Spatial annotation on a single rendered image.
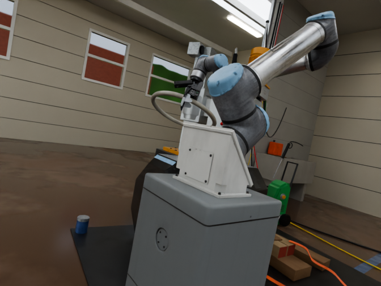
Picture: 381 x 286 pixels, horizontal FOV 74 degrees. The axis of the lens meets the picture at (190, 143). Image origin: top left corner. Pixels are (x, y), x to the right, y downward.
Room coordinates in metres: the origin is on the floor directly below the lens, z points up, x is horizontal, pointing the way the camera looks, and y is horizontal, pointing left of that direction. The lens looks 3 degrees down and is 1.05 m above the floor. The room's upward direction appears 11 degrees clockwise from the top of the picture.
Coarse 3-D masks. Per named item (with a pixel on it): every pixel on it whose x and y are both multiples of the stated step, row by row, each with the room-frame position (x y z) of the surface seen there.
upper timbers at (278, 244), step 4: (280, 236) 2.39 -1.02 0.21; (284, 240) 2.30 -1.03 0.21; (276, 244) 2.17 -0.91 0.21; (280, 244) 2.19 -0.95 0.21; (284, 244) 2.21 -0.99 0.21; (288, 244) 2.22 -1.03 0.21; (292, 244) 2.24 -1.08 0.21; (276, 248) 2.14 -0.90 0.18; (280, 248) 2.12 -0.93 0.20; (284, 248) 2.16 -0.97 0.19; (288, 248) 2.19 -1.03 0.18; (292, 248) 2.23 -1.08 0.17; (272, 252) 2.16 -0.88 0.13; (276, 252) 2.13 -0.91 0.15; (280, 252) 2.13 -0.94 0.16; (284, 252) 2.16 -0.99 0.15; (288, 252) 2.20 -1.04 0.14; (292, 252) 2.24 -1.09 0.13; (276, 256) 2.13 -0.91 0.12; (280, 256) 2.14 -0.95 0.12; (284, 256) 2.17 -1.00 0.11
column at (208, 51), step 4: (204, 48) 3.05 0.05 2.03; (208, 48) 3.02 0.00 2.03; (212, 48) 3.03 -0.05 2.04; (204, 52) 3.04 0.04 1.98; (208, 52) 3.02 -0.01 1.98; (212, 52) 3.05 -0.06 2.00; (216, 52) 3.15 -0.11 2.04; (196, 60) 3.08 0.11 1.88; (208, 72) 3.05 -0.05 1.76; (212, 72) 3.15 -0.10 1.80; (208, 76) 3.06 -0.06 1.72; (204, 80) 3.01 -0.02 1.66; (204, 84) 3.01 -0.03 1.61; (184, 120) 3.08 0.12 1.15; (180, 140) 3.09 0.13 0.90
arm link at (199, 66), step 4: (200, 56) 1.62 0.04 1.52; (204, 56) 1.60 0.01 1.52; (208, 56) 1.61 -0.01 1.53; (200, 60) 1.59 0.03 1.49; (196, 64) 1.60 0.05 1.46; (200, 64) 1.58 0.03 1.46; (196, 68) 1.58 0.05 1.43; (200, 68) 1.57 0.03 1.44; (204, 68) 1.57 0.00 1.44; (204, 72) 1.58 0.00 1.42
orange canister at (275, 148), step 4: (272, 144) 5.12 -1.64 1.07; (276, 144) 5.08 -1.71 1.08; (280, 144) 5.17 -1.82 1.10; (268, 148) 5.18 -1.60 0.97; (272, 148) 5.11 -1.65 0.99; (276, 148) 5.10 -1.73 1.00; (280, 148) 5.19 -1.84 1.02; (268, 152) 5.16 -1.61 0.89; (272, 152) 5.09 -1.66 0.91; (276, 152) 5.12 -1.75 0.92; (280, 152) 5.21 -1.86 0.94; (276, 156) 5.08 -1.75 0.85; (280, 156) 5.17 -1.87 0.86
